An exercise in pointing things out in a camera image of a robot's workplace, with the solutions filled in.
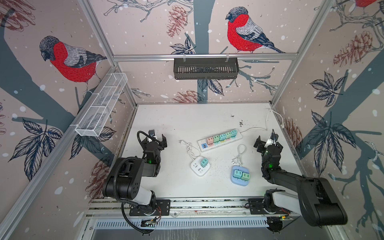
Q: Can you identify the light green plug adapter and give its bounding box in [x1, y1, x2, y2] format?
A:
[241, 172, 250, 182]

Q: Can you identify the blue rounded power strip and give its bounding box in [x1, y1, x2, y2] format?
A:
[231, 166, 251, 187]

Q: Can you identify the white square power strip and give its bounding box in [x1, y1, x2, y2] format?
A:
[191, 156, 211, 177]

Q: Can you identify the white long power strip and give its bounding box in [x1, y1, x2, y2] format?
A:
[198, 129, 243, 153]

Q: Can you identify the pink plug adapter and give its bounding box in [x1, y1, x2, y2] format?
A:
[207, 137, 214, 145]

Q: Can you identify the dark green plug adapter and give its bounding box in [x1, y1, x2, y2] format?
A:
[213, 135, 220, 143]

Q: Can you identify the teal green front adapter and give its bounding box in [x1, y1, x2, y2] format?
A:
[200, 158, 209, 168]

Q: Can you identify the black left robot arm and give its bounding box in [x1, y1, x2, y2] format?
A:
[102, 130, 171, 235]

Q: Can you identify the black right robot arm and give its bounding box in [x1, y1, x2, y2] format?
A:
[254, 132, 348, 227]

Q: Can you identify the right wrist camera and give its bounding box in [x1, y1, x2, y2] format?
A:
[265, 139, 278, 148]

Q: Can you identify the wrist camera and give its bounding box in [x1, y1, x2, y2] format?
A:
[147, 136, 158, 142]
[265, 139, 278, 148]

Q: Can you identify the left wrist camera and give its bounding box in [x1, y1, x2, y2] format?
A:
[147, 136, 158, 142]

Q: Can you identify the white power strip cable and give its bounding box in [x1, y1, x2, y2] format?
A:
[239, 108, 286, 134]

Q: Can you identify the white square strip cable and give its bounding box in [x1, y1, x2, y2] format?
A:
[178, 139, 201, 161]

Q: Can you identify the white mesh wall shelf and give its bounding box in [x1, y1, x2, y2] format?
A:
[75, 73, 128, 137]

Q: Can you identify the black hanging wire basket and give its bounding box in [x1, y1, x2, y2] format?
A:
[174, 58, 239, 80]

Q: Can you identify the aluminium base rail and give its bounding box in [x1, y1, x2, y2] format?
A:
[86, 197, 299, 230]

